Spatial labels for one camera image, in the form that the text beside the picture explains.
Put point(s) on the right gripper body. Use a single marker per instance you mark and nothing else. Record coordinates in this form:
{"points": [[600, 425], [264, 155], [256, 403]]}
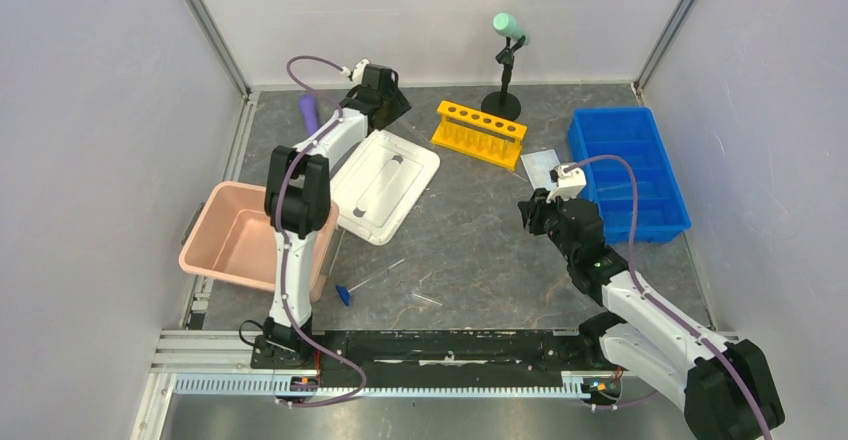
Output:
{"points": [[543, 217]]}

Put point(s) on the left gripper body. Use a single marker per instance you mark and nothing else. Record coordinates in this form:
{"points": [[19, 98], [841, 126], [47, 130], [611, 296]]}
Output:
{"points": [[396, 106]]}

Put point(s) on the long glass rod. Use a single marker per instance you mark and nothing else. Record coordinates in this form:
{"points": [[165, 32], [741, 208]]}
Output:
{"points": [[615, 190]]}

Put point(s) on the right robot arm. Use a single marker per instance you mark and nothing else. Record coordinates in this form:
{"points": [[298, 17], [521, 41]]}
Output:
{"points": [[724, 389]]}

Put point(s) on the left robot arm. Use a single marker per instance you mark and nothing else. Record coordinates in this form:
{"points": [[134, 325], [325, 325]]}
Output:
{"points": [[298, 203]]}

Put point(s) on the packaged face mask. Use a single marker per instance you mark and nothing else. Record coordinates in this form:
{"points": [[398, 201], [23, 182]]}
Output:
{"points": [[537, 166]]}

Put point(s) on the purple microphone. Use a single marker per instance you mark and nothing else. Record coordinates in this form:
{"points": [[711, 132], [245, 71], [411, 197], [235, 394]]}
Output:
{"points": [[310, 113]]}

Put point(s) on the white plastic lid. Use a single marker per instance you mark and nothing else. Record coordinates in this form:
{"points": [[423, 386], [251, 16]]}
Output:
{"points": [[378, 185]]}

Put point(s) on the yellow test tube rack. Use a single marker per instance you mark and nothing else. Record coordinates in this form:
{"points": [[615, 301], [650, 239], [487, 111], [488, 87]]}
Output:
{"points": [[476, 134]]}

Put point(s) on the black microphone stand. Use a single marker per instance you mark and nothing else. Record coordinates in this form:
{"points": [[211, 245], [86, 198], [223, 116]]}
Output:
{"points": [[501, 103]]}

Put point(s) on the blue plastic tray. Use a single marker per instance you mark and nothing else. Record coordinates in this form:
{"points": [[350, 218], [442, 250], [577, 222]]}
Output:
{"points": [[628, 146]]}

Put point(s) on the short glass tube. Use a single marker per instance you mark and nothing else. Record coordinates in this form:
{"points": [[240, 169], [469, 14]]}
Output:
{"points": [[427, 299]]}

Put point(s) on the blue bulb dropper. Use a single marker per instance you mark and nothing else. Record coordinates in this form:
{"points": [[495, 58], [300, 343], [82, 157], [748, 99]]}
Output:
{"points": [[345, 292]]}

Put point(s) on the pink plastic bin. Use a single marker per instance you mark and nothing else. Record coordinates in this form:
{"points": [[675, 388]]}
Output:
{"points": [[233, 240]]}

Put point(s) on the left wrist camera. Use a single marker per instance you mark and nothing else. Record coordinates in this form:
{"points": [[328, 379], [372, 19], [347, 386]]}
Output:
{"points": [[356, 73]]}

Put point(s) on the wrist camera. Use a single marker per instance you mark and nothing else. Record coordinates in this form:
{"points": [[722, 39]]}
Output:
{"points": [[356, 73], [568, 182]]}

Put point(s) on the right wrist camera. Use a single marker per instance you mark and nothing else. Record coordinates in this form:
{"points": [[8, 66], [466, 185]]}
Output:
{"points": [[568, 182]]}

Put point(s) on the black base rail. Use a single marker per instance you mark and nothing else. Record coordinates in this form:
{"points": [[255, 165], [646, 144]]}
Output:
{"points": [[394, 364]]}

